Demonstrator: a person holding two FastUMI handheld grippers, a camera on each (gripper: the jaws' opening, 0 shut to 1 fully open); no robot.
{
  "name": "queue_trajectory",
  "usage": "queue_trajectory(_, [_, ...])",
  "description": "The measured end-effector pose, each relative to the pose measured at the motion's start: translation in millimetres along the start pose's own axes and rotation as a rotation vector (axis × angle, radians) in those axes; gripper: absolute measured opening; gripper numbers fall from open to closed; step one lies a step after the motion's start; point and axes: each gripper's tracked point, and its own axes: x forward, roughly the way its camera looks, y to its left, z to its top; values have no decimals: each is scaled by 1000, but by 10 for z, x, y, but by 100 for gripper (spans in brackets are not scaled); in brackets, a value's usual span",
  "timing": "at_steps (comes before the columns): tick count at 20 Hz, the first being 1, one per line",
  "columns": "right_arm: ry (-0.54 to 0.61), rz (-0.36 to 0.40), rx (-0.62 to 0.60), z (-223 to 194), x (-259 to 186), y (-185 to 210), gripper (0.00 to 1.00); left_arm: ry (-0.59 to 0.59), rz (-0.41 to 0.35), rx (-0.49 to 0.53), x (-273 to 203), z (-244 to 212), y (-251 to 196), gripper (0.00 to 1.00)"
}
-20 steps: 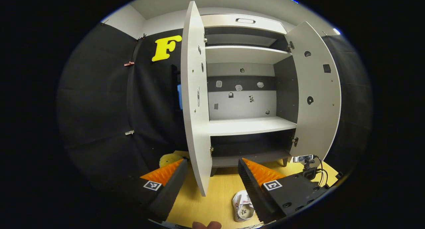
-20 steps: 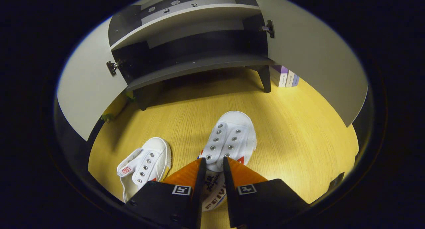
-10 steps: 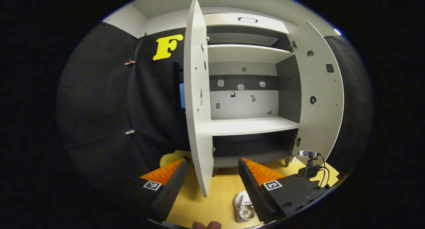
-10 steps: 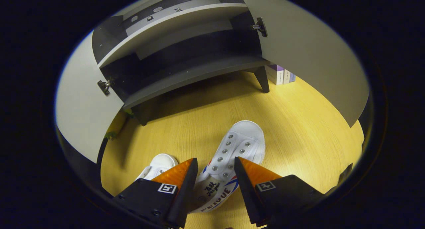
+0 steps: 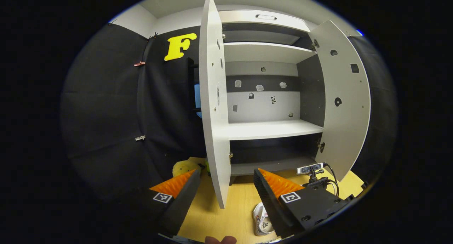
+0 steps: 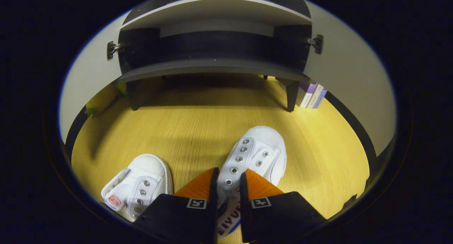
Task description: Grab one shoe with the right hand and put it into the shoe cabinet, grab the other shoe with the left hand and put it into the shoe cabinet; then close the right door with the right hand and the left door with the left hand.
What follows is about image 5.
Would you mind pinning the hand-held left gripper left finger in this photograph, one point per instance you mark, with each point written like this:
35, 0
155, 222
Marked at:
182, 205

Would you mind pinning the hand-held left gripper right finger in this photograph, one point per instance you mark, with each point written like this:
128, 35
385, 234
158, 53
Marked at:
272, 205

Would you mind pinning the white sneaker shoe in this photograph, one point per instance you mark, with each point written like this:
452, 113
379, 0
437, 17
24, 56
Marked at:
262, 222

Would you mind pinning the white shoe cabinet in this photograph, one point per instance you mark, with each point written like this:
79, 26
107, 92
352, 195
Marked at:
269, 129

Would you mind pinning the white shoe cabinet door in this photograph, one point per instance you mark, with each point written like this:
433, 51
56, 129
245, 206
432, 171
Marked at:
212, 106
348, 130

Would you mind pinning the white cabinet drawer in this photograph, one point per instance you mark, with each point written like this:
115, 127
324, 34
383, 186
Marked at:
240, 17

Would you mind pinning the yellow plush toy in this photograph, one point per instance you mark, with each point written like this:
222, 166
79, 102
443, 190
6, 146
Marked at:
184, 167

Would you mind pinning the silver cloth clip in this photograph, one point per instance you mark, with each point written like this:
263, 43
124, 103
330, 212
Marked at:
140, 138

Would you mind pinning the blue panel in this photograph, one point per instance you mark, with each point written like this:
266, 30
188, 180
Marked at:
197, 100

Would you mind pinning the black backdrop cloth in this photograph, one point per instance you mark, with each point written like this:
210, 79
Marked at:
106, 113

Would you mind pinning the black stand pole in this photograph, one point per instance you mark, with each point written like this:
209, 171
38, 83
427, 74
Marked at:
190, 84

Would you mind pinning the red cloth clip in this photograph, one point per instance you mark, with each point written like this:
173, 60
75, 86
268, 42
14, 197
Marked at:
139, 63

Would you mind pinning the grey camera on stand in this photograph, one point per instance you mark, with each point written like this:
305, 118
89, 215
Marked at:
311, 169

